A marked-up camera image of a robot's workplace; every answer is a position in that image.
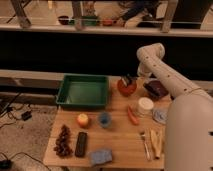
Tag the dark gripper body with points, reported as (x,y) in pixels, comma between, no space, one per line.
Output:
(127,80)

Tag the red bowl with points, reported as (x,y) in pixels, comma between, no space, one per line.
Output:
(126,90)

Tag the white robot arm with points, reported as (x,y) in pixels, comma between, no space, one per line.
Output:
(189,124)

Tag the dark brown wallet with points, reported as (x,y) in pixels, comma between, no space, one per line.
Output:
(155,89)

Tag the white round container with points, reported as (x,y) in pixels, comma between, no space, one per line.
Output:
(145,105)

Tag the orange carrot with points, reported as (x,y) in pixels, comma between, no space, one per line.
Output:
(133,119)

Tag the blue cup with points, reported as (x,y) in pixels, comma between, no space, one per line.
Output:
(104,119)

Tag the blue white cloth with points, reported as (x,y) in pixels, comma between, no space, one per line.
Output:
(160,116)

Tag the green plastic tray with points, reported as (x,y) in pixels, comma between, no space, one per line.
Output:
(83,91)

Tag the metal fork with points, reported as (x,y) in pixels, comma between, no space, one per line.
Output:
(143,137)

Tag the yellow red apple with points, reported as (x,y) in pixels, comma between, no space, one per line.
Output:
(83,120)

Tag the wooden knife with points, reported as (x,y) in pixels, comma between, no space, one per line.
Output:
(156,140)

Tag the black remote control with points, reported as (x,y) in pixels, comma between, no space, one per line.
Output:
(81,144)

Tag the blue sponge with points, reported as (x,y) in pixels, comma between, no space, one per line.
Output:
(100,156)

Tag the bunch of dark grapes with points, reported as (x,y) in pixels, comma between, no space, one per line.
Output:
(62,147)

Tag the black power adapter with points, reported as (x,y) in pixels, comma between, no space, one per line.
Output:
(26,115)

